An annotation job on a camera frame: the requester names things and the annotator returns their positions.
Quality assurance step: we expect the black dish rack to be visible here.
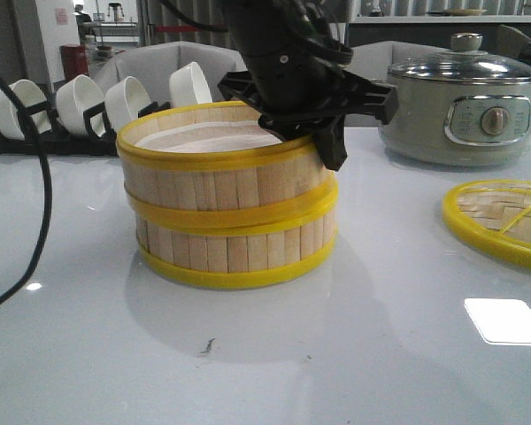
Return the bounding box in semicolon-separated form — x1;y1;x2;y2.
0;83;172;158

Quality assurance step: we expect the grey electric cooking pot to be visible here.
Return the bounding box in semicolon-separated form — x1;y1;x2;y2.
379;75;531;167

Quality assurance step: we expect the black cable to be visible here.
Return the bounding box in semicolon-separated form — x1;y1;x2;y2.
0;55;53;318

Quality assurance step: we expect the white bowl far left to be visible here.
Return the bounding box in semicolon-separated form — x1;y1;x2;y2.
0;79;51;140

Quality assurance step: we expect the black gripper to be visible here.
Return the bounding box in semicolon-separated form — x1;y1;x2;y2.
219;66;398;171

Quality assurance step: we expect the glass pot lid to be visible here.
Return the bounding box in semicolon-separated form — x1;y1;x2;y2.
388;33;531;84

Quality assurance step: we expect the grey armchair left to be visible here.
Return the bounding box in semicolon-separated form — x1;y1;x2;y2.
93;41;246;104

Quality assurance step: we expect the grey armchair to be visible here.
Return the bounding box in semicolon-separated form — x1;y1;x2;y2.
345;41;445;81
93;41;246;104

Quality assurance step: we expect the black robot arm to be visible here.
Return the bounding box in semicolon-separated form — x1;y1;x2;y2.
219;1;398;144

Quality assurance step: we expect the bamboo steamer tier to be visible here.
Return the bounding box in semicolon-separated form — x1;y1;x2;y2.
130;182;338;290
117;101;338;233

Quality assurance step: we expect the white bowl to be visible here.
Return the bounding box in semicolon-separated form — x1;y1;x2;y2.
104;76;151;132
169;61;212;108
0;79;51;140
56;74;104;136

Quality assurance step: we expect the bamboo steamer lid yellow rim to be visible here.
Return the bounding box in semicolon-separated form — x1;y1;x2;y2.
442;179;531;269

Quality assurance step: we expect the grey armchair right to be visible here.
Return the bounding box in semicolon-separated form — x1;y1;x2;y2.
345;41;445;81

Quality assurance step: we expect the white bowl far right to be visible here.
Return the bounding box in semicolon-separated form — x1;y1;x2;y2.
169;61;212;108

